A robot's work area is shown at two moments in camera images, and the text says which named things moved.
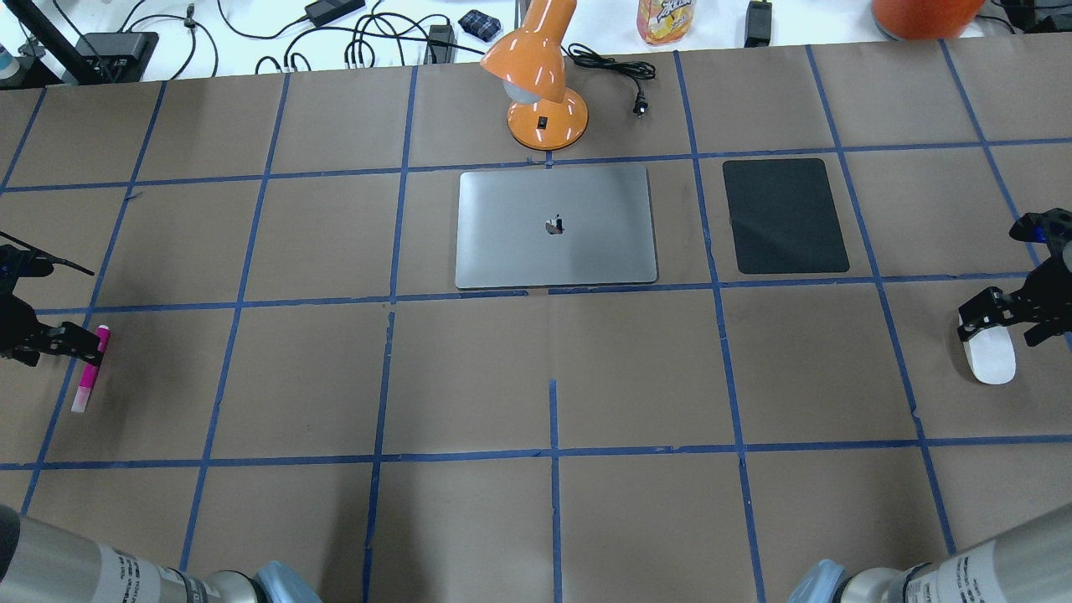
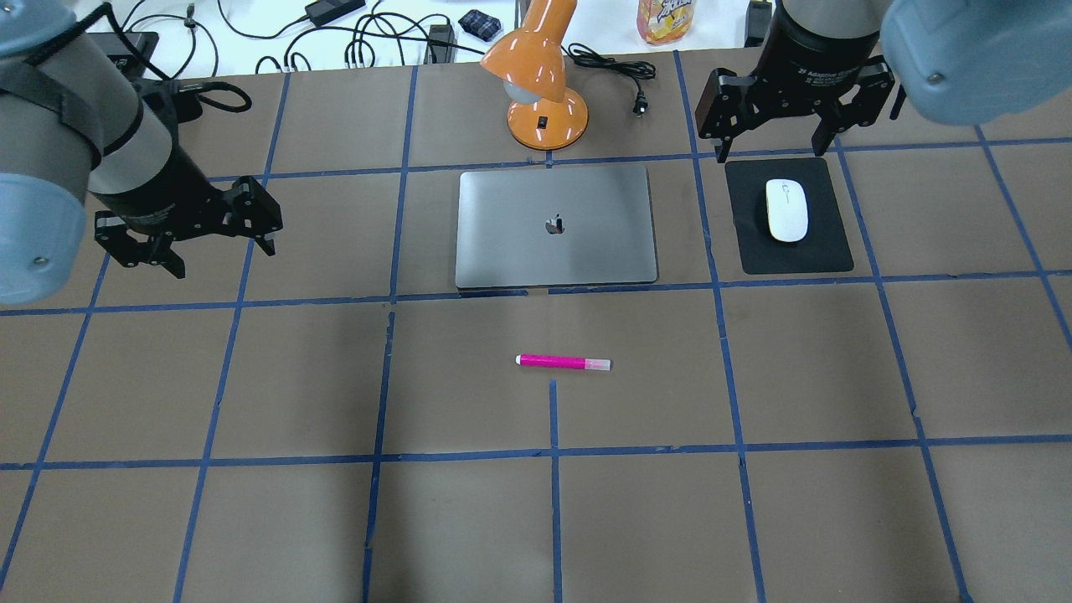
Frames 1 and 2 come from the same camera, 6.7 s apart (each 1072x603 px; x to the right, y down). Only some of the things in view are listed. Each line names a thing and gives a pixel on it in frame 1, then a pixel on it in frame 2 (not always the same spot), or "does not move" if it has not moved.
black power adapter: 325,12 does not move
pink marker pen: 103,332 to 564,362
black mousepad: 784,217 does not move
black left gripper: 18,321 to 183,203
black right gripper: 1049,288 to 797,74
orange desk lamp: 529,64 does not move
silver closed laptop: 554,227 does not move
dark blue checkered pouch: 480,25 does not move
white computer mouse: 992,355 to 787,209
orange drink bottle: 661,22 does not move
